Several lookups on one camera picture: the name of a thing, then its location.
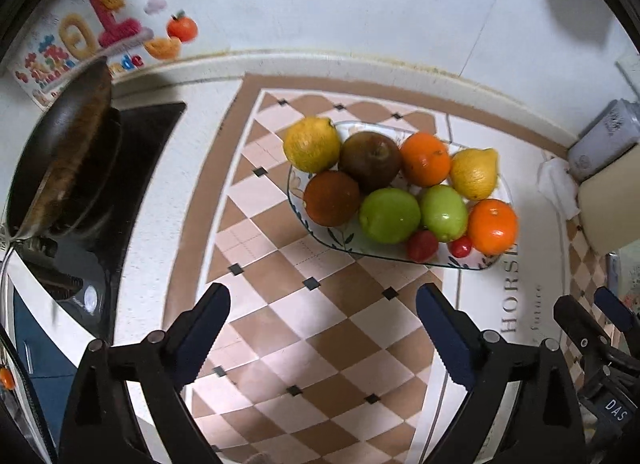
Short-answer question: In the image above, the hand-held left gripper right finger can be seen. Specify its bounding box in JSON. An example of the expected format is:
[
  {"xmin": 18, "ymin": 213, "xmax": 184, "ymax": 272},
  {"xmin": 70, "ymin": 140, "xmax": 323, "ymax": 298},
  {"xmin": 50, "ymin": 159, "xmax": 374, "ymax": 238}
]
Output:
[{"xmin": 416, "ymin": 284, "xmax": 586, "ymax": 464}]

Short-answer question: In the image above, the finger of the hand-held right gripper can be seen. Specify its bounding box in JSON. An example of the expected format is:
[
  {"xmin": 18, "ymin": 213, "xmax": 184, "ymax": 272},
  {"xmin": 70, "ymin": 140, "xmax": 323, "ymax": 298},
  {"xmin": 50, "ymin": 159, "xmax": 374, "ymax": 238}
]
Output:
[
  {"xmin": 554, "ymin": 295, "xmax": 612, "ymax": 370},
  {"xmin": 594, "ymin": 286, "xmax": 640, "ymax": 345}
]

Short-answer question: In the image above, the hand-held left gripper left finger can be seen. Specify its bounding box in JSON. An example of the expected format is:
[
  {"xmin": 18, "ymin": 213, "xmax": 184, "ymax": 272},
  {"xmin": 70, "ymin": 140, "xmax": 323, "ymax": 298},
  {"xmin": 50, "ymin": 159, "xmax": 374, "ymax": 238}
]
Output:
[{"xmin": 59, "ymin": 283, "xmax": 231, "ymax": 464}]

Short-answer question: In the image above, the small red cherry tomato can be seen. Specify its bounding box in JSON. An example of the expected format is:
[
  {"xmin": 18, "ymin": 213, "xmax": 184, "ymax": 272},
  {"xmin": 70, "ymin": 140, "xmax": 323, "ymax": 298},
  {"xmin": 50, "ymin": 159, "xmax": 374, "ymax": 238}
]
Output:
[
  {"xmin": 448, "ymin": 235, "xmax": 474, "ymax": 259},
  {"xmin": 405, "ymin": 230, "xmax": 439, "ymax": 263}
]

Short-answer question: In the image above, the orange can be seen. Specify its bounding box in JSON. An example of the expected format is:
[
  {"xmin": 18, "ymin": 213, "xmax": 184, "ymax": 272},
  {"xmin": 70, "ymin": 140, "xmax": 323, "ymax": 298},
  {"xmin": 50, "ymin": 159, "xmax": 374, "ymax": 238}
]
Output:
[
  {"xmin": 400, "ymin": 132, "xmax": 452, "ymax": 189},
  {"xmin": 467, "ymin": 198, "xmax": 519, "ymax": 255}
]

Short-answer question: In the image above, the green apple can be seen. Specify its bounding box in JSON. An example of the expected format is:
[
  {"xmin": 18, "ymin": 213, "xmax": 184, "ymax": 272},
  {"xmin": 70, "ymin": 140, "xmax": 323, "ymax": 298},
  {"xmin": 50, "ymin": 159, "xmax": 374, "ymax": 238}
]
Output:
[
  {"xmin": 358, "ymin": 188, "xmax": 422, "ymax": 245},
  {"xmin": 419, "ymin": 185, "xmax": 469, "ymax": 243}
]

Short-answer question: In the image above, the floral oval plate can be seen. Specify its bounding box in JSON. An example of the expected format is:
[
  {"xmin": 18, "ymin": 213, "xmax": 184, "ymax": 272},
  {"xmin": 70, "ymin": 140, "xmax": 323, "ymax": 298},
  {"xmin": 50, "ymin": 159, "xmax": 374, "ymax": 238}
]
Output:
[{"xmin": 286, "ymin": 120, "xmax": 516, "ymax": 272}]

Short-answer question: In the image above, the yellow lemon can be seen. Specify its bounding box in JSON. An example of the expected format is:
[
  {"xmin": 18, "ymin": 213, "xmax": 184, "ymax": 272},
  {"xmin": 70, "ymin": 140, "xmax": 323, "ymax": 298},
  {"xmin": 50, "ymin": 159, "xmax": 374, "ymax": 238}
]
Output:
[
  {"xmin": 450, "ymin": 148, "xmax": 500, "ymax": 201},
  {"xmin": 283, "ymin": 116, "xmax": 343, "ymax": 175}
]

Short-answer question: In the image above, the dark red apple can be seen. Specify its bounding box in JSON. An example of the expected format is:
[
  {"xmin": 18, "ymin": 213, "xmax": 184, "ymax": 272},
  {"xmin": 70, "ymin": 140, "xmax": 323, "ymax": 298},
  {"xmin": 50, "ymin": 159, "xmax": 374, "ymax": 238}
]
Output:
[
  {"xmin": 303, "ymin": 170, "xmax": 363, "ymax": 227},
  {"xmin": 340, "ymin": 132, "xmax": 403, "ymax": 195}
]

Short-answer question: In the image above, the beige utensil holder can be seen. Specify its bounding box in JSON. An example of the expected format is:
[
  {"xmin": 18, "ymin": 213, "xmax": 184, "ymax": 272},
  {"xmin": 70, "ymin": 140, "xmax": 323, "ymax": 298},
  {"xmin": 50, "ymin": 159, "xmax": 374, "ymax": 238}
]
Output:
[{"xmin": 577, "ymin": 154, "xmax": 640, "ymax": 255}]

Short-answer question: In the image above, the checkered tablecloth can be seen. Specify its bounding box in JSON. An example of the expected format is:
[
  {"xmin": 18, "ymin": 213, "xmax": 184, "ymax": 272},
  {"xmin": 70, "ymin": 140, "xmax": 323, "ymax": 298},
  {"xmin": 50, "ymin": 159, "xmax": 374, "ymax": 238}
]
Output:
[{"xmin": 162, "ymin": 72, "xmax": 640, "ymax": 464}]

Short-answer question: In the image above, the white tissue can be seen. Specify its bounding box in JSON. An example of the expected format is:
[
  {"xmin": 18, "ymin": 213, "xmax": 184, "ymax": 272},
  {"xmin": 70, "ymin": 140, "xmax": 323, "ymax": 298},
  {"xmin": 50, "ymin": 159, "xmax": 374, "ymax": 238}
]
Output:
[{"xmin": 537, "ymin": 156, "xmax": 582, "ymax": 219}]

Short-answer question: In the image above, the grey spray can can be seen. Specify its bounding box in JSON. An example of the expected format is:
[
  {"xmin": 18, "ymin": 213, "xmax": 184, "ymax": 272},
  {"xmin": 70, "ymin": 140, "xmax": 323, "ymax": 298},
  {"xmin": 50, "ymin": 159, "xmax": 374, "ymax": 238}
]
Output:
[{"xmin": 566, "ymin": 98, "xmax": 640, "ymax": 182}]

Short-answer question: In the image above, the black gas stove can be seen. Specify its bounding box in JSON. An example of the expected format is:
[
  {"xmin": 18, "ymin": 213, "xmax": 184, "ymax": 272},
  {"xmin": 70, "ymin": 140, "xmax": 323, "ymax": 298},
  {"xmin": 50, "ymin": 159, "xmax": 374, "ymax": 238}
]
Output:
[{"xmin": 7, "ymin": 101, "xmax": 187, "ymax": 339}]

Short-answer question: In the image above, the black frying pan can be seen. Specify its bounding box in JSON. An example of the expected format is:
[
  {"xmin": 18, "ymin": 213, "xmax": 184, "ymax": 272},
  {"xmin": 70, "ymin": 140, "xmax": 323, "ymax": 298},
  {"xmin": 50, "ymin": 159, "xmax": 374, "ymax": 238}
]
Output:
[{"xmin": 5, "ymin": 56, "xmax": 123, "ymax": 239}]

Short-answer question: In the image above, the white wall socket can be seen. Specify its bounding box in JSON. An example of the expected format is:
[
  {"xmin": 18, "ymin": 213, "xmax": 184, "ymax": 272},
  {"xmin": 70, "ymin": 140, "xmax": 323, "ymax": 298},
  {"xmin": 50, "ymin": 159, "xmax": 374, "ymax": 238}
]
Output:
[{"xmin": 615, "ymin": 51, "xmax": 640, "ymax": 89}]

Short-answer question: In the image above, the colourful wall sticker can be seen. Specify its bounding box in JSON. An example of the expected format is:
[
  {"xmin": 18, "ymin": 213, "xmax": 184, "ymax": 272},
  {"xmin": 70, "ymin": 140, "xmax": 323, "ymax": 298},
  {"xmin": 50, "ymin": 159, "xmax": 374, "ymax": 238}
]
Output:
[{"xmin": 12, "ymin": 0, "xmax": 198, "ymax": 107}]

